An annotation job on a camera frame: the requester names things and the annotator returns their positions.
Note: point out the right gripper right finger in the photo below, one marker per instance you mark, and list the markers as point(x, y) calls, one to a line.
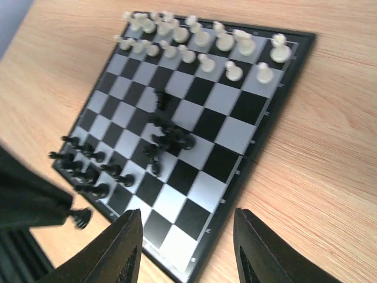
point(263, 256)

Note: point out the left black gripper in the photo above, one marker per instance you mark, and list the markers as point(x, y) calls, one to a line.
point(27, 199)

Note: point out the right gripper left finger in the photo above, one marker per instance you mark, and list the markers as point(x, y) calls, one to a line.
point(113, 256)

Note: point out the black grey chess board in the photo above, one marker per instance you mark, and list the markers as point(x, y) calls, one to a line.
point(190, 138)

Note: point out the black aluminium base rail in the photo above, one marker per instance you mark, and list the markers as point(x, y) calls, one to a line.
point(22, 258)

